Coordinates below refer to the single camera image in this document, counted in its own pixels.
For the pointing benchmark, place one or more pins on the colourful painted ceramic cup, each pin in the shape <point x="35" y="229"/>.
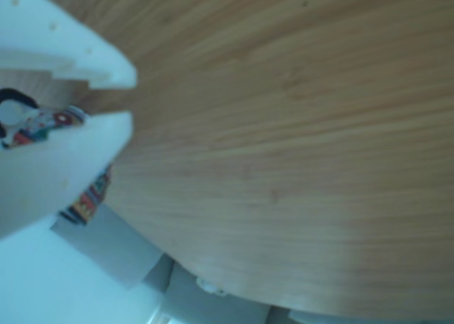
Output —
<point x="88" y="198"/>

